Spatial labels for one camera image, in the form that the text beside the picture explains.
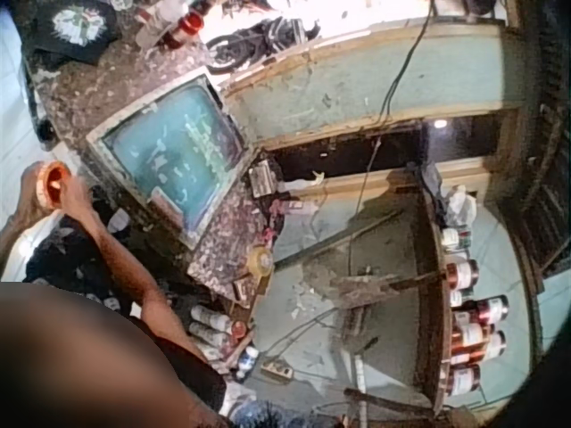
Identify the person's right hand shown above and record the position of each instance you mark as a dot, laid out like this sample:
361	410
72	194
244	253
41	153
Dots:
78	198

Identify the person's left hand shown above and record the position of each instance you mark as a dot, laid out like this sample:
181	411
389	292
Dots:
30	185

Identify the person's right fingers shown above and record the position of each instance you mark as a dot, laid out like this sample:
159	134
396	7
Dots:
67	187

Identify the dark printed cloth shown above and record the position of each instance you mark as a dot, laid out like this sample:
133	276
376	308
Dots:
67	263

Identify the old grey CRT monitor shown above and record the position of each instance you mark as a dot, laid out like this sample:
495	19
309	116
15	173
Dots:
171	153

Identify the black cloth with white print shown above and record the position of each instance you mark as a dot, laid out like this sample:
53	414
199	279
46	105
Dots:
73	29

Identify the small grey meter box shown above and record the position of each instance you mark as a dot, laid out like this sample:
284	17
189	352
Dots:
261	178

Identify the yellow tape roll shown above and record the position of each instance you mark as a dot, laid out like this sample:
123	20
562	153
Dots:
260	262

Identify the small red can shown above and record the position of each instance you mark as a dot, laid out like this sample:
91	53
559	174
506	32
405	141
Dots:
239	330

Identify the black motorcycle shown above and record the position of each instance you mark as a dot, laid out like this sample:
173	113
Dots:
263	38

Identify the beige power strip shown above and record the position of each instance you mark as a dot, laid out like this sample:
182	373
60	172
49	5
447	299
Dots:
276	370

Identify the weathered wooden bar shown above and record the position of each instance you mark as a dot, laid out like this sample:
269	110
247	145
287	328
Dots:
370	287

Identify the teal wooden door panel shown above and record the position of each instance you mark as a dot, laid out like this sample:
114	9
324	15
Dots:
379	71

